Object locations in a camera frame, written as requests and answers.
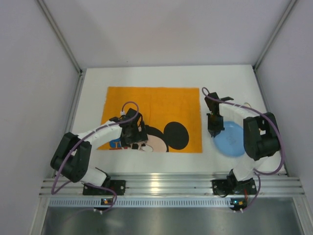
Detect blue plastic plate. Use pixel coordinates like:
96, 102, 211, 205
213, 121, 245, 157

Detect orange cartoon mouse placemat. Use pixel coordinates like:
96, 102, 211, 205
101, 87, 202, 153

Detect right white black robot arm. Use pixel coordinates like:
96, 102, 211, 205
202, 88, 283, 191

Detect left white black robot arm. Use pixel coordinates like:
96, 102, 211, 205
50, 108, 148, 188

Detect aluminium rail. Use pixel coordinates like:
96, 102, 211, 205
39, 172, 305, 196

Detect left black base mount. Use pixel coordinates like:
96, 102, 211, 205
83, 180, 126, 196

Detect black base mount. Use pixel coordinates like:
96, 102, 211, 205
83, 180, 126, 196
212, 178, 257, 197

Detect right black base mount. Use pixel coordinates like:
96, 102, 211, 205
212, 178, 257, 197

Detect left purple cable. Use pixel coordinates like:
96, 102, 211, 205
50, 101, 140, 213

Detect slotted cable duct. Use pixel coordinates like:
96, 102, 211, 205
49, 198, 245, 208

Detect left aluminium frame post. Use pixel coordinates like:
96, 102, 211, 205
34, 0, 84, 74

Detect aluminium frame post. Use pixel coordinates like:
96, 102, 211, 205
252, 0, 299, 73
34, 0, 84, 74

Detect right aluminium frame post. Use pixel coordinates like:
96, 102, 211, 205
252, 0, 299, 73

